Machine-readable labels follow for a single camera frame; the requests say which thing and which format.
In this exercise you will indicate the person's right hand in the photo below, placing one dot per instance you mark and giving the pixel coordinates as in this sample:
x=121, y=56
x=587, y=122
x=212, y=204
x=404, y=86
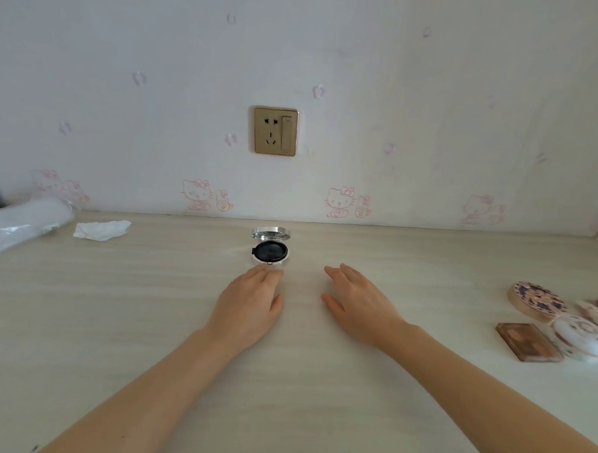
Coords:
x=367, y=311

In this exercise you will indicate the person's left hand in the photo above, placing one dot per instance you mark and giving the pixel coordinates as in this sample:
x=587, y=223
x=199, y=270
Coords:
x=246, y=310

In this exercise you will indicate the silver round cushion compact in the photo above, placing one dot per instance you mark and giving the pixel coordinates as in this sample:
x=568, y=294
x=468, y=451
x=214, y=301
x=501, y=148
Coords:
x=270, y=252

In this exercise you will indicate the brown eyeshadow quad palette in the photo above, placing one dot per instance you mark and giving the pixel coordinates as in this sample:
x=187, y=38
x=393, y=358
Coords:
x=529, y=342

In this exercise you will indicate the rose gold floral compact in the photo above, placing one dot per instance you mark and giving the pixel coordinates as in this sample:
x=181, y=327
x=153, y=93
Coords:
x=538, y=299

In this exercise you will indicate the white round blush compact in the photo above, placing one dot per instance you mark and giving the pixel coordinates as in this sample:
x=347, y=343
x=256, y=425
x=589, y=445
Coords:
x=578, y=337

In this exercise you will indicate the pink cat lip tube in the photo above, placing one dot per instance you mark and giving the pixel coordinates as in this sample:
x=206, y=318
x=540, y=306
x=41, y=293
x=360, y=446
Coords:
x=594, y=316

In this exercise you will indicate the person's right forearm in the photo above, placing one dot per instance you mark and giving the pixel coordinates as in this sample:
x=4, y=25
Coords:
x=494, y=405

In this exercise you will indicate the person's left forearm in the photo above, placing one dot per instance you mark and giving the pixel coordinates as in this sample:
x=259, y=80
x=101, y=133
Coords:
x=138, y=404

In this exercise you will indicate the crumpled white tissue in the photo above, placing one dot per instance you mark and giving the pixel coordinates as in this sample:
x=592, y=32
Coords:
x=101, y=230

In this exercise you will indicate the clear plastic wrapped roll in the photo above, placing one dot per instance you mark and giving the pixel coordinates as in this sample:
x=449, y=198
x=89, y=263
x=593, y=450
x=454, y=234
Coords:
x=24, y=224

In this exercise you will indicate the gold wall socket plate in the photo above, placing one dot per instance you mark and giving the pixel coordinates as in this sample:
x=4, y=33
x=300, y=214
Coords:
x=275, y=131

